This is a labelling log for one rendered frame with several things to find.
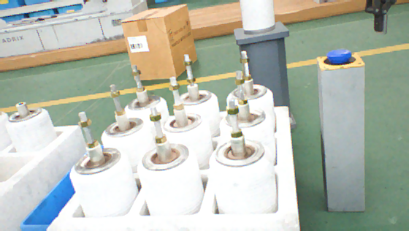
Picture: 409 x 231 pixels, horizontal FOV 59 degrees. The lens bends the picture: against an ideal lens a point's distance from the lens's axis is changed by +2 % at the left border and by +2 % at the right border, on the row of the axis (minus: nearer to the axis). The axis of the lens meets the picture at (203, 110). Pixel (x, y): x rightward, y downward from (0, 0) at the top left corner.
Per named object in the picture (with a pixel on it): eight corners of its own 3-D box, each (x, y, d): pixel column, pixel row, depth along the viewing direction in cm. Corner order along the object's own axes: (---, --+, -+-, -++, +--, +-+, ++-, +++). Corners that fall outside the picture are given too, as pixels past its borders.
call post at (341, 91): (323, 191, 81) (316, 58, 69) (357, 190, 80) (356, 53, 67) (328, 212, 75) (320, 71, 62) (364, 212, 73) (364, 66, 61)
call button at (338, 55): (326, 61, 67) (325, 50, 66) (349, 58, 66) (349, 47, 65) (329, 68, 64) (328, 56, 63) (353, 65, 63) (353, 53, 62)
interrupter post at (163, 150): (176, 155, 57) (171, 137, 56) (169, 163, 55) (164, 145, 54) (163, 154, 58) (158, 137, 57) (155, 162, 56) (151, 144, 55)
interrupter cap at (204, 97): (203, 90, 82) (203, 87, 82) (218, 99, 76) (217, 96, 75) (173, 99, 80) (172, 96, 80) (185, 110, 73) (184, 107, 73)
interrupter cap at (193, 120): (210, 118, 67) (209, 115, 67) (184, 137, 62) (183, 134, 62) (181, 113, 72) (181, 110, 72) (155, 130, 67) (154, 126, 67)
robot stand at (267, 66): (245, 115, 124) (233, 29, 112) (288, 108, 123) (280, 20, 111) (249, 134, 111) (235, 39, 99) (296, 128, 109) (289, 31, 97)
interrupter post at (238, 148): (229, 158, 54) (226, 139, 52) (235, 149, 56) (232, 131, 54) (244, 159, 53) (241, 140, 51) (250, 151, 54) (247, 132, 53)
